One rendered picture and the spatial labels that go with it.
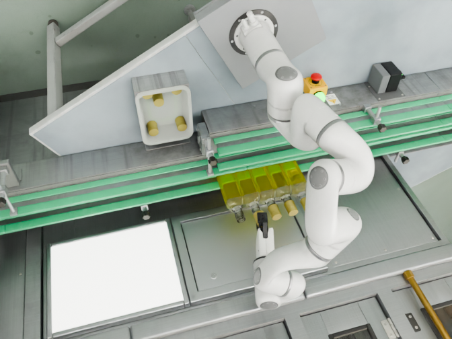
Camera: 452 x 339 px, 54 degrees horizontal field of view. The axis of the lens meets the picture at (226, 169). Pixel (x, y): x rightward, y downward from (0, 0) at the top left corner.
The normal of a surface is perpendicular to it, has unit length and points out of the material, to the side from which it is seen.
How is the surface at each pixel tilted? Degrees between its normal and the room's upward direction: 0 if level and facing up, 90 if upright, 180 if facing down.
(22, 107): 90
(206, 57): 0
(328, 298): 90
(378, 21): 0
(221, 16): 3
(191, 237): 90
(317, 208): 72
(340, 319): 90
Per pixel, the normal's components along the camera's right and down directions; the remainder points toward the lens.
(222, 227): 0.01, -0.67
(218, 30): 0.28, 0.75
